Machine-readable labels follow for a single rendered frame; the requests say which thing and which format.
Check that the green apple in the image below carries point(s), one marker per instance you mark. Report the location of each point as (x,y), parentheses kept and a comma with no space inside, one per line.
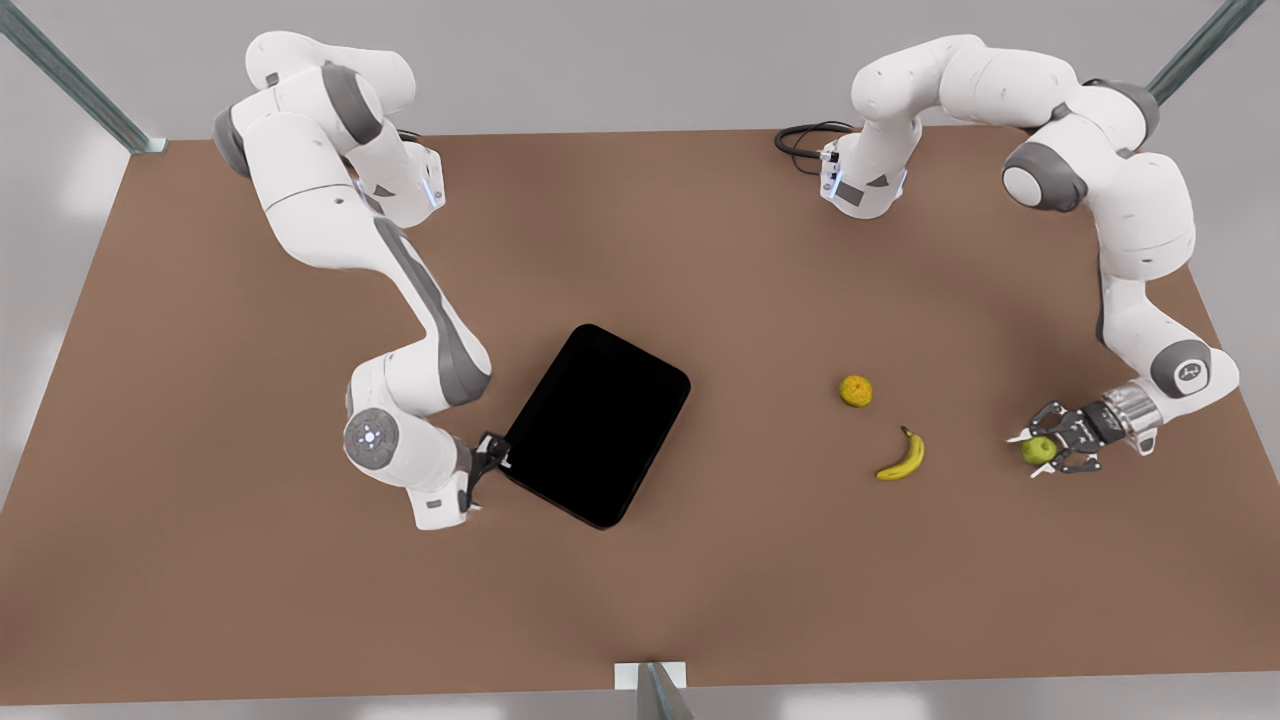
(1038,450)

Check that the black storage box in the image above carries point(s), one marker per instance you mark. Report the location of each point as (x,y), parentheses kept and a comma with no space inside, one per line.
(600,425)

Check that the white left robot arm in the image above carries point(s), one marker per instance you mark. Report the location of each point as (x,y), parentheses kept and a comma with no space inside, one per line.
(1140,210)

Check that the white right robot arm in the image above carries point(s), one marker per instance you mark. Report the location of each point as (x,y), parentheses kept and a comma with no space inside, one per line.
(320,200)

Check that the yellow banana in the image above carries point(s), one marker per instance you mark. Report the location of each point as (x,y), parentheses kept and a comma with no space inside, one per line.
(905,462)

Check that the orange fruit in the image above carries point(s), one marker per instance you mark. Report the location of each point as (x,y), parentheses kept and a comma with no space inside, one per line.
(856,391)

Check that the silver frame post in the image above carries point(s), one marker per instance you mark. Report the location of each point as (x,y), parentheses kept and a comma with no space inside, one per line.
(70,78)
(1200,50)
(660,692)

